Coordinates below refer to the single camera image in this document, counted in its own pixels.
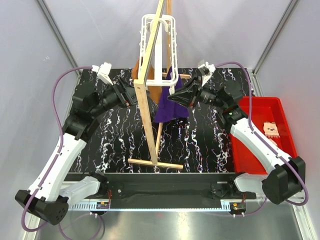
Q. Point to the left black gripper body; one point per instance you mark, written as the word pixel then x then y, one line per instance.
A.
pixel 125 98

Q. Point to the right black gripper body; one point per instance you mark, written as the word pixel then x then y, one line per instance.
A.
pixel 196 96

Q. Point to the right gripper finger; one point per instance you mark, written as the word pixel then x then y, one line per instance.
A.
pixel 182 98
pixel 191 87

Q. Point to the purple sock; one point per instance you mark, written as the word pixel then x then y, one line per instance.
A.
pixel 169 110

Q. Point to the white plastic clip hanger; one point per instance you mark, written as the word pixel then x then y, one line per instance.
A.
pixel 158 40

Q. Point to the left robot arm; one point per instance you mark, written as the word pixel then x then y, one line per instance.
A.
pixel 45 198

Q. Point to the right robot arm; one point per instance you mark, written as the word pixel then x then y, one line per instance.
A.
pixel 285 175

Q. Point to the black marble pattern mat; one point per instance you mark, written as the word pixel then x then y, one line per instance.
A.
pixel 196 142

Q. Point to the pink patterned sock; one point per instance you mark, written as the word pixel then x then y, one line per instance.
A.
pixel 271 131

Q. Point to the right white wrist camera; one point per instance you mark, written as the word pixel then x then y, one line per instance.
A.
pixel 206 71

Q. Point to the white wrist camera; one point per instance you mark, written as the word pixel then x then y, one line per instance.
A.
pixel 103 72
pixel 206 71

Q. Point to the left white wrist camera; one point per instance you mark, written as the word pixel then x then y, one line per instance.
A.
pixel 103 72

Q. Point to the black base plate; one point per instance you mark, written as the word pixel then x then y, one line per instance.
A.
pixel 164 191

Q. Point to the white slotted cable duct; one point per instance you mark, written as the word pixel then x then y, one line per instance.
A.
pixel 84 206

